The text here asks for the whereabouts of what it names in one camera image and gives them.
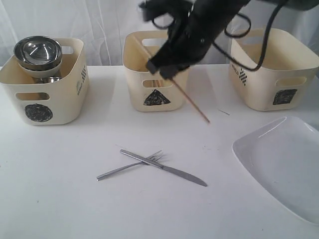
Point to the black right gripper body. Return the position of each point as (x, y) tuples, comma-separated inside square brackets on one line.
[(195, 27)]

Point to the wooden chopstick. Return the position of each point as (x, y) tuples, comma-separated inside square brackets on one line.
[(153, 83), (145, 51)]

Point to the white ceramic bowl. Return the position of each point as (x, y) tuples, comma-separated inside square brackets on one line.
[(43, 74)]

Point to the steel mug with folding handle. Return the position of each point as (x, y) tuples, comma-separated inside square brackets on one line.
[(46, 80)]

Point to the steel table knife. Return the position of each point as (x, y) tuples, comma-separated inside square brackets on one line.
[(171, 170)]

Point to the steel bowl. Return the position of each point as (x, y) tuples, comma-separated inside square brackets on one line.
[(38, 53)]

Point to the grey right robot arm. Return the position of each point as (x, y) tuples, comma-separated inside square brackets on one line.
[(302, 5)]

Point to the cream bin with triangle mark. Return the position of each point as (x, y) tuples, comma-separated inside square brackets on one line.
[(167, 98)]

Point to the white curtain backdrop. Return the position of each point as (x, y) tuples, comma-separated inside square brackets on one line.
[(103, 24)]

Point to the cream bin with square mark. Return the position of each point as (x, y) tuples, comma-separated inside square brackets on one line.
[(280, 84)]

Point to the steel fork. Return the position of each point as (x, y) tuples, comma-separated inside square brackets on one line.
[(154, 157)]

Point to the cream bin with circle mark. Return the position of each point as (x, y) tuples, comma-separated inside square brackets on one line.
[(52, 103)]

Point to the white square plate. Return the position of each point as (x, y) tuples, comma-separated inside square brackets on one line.
[(283, 157)]

